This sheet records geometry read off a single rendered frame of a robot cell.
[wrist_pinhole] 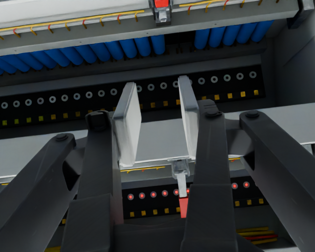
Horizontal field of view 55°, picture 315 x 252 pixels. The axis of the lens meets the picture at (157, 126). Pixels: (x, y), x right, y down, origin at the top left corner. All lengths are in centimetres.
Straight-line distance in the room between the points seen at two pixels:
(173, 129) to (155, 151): 3
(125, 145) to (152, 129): 19
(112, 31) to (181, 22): 8
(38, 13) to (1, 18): 4
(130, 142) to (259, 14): 27
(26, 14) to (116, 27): 10
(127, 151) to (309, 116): 26
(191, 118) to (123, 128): 4
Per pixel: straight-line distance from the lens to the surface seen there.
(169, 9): 34
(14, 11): 39
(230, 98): 49
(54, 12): 38
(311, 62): 44
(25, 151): 40
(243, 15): 39
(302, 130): 38
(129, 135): 16
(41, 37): 40
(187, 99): 17
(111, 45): 42
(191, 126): 16
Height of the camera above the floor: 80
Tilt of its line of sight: 14 degrees up
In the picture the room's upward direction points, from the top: 173 degrees clockwise
